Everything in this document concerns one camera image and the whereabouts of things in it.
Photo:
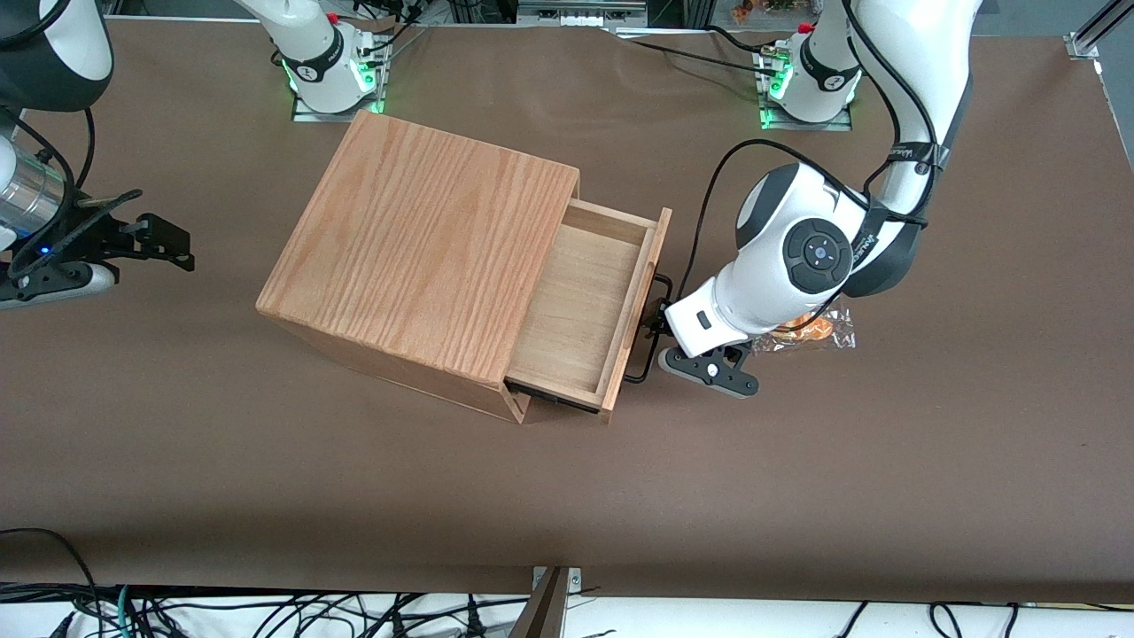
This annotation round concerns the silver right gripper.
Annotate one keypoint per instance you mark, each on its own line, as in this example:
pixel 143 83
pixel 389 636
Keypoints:
pixel 99 232

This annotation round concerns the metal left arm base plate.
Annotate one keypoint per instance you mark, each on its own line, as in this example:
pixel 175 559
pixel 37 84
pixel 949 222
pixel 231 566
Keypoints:
pixel 824 126

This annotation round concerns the wooden drawer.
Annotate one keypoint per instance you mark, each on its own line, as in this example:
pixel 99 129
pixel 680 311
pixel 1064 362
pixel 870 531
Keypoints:
pixel 576 301

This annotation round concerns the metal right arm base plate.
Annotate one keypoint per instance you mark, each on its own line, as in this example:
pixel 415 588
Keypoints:
pixel 310 116

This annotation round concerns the grey metal frame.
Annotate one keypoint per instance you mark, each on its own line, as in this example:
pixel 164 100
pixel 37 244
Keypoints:
pixel 580 11

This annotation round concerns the wooden drawer cabinet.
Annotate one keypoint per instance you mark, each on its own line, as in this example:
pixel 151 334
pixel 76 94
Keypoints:
pixel 416 248

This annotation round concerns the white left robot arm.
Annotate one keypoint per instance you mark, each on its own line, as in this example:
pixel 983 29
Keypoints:
pixel 771 266

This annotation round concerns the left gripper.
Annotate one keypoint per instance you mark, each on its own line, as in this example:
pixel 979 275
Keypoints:
pixel 657 316

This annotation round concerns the bread roll in plastic wrapper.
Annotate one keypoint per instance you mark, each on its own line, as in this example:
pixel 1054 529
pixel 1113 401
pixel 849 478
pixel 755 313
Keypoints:
pixel 837 337

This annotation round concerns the aluminium profile rail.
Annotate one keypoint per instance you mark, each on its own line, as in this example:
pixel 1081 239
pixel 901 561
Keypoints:
pixel 1099 27

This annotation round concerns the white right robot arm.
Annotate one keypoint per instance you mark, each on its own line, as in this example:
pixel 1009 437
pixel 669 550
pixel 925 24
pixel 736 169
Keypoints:
pixel 310 53

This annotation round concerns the small metal bracket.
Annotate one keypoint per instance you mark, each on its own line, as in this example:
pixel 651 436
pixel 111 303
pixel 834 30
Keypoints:
pixel 573 580

